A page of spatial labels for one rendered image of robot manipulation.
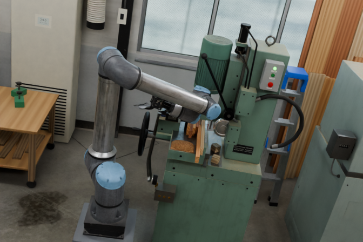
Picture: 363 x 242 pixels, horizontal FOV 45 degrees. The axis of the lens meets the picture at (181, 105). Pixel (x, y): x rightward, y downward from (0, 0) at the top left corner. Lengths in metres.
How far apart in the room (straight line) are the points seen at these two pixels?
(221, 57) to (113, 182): 0.91
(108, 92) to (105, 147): 0.32
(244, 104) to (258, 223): 1.40
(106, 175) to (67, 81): 1.77
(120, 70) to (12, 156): 1.81
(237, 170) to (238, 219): 0.36
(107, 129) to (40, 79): 1.76
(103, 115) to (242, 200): 1.06
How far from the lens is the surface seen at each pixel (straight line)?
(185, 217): 2.86
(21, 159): 3.62
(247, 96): 2.45
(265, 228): 3.60
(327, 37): 3.97
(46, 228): 3.27
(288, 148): 3.63
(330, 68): 4.09
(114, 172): 2.25
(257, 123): 2.62
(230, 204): 2.79
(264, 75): 2.43
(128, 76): 1.99
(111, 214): 2.34
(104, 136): 2.27
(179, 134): 2.68
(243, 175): 2.66
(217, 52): 2.46
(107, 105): 2.18
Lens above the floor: 2.21
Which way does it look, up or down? 25 degrees down
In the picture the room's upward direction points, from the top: 11 degrees clockwise
